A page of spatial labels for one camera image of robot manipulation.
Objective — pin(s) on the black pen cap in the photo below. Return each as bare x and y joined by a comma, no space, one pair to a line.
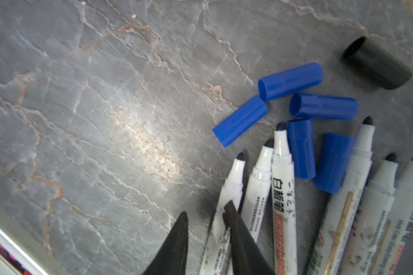
375,64

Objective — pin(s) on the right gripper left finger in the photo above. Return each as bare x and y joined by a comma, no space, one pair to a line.
171,259

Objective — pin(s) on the blue pen cap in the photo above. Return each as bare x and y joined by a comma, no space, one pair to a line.
335,157
240,121
325,107
290,81
301,143

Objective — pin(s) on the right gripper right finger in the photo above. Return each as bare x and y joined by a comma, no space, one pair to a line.
245,255

